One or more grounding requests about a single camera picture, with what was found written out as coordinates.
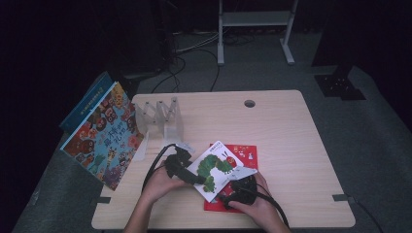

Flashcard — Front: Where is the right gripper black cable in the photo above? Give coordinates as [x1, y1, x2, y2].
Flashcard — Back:
[240, 185, 291, 228]

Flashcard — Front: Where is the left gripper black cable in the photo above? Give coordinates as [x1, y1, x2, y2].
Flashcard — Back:
[141, 143, 179, 192]

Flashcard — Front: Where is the colourful animal picture book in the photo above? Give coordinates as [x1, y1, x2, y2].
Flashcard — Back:
[59, 81, 146, 192]

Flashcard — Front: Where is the white caterpillar picture book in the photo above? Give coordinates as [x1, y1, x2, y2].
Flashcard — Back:
[187, 140, 246, 204]

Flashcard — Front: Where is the person's left hand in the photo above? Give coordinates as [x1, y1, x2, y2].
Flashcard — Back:
[141, 160, 192, 204]

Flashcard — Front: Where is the white floor cable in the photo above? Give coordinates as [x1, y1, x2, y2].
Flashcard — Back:
[173, 30, 222, 54]

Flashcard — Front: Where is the white metal stand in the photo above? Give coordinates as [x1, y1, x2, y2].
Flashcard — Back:
[217, 0, 299, 67]

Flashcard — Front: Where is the black floor cable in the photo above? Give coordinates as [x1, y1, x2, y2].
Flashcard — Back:
[176, 48, 222, 93]
[150, 54, 188, 94]

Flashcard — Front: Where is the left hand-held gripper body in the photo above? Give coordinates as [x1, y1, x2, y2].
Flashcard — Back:
[164, 142, 196, 180]

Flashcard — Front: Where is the dark upright stand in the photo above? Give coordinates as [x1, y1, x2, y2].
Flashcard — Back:
[157, 0, 178, 71]

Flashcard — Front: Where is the person's right hand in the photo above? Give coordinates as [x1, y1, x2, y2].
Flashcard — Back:
[227, 174, 277, 229]

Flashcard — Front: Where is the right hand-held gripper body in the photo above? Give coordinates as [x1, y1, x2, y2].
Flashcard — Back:
[225, 166, 259, 207]

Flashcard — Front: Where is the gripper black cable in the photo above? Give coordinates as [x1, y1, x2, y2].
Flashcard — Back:
[240, 185, 291, 228]
[141, 143, 179, 192]

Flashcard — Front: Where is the dark blue monster picture book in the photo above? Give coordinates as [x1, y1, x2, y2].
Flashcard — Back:
[58, 71, 115, 134]

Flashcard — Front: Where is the black table cable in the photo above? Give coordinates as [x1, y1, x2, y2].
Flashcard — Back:
[351, 196, 387, 233]

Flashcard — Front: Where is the clear acrylic book rack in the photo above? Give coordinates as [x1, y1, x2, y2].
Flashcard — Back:
[130, 96, 186, 163]

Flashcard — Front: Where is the red picture book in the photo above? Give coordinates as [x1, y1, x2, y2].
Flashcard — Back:
[203, 144, 258, 215]

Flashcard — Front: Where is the black floor stand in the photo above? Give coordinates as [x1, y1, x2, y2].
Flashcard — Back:
[311, 0, 367, 102]

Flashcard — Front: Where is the grey table bracket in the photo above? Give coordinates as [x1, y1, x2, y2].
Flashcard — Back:
[89, 196, 112, 206]
[331, 193, 353, 203]

